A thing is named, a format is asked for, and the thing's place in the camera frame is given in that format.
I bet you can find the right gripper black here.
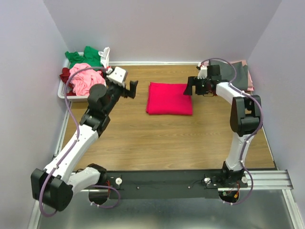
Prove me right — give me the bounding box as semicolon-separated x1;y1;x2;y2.
183;76;211;95

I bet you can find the crimson red t shirt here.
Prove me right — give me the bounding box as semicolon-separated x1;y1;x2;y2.
146;82;193;115

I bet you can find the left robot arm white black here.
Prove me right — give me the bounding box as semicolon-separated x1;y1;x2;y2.
30;81;138;217

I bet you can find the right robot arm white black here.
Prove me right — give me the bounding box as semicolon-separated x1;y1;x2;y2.
183;63;263;187

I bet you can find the folded grey t shirt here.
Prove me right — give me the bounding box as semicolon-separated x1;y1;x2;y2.
209;60;248;91

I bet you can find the light pink t shirt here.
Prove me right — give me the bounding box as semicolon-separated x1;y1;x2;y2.
71;69;106;96

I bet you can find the green t shirt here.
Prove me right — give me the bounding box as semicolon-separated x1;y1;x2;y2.
65;46;103;68

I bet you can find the folded dusty pink t shirt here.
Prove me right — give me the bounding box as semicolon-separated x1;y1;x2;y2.
202;59;254;92

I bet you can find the white plastic laundry basket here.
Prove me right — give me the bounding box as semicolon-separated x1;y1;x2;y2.
58;52;104;102

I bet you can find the dark red t shirt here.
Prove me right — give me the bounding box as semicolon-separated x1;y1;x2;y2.
60;67;70;83

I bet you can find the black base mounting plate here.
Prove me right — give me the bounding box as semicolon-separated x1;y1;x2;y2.
88;168;251;205

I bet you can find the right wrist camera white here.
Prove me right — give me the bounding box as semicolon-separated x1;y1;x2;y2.
196;63;207;79

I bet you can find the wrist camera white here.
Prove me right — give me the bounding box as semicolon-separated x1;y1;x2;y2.
106;66;128;88
196;63;207;79

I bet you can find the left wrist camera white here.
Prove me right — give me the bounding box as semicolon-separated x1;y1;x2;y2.
106;66;128;88

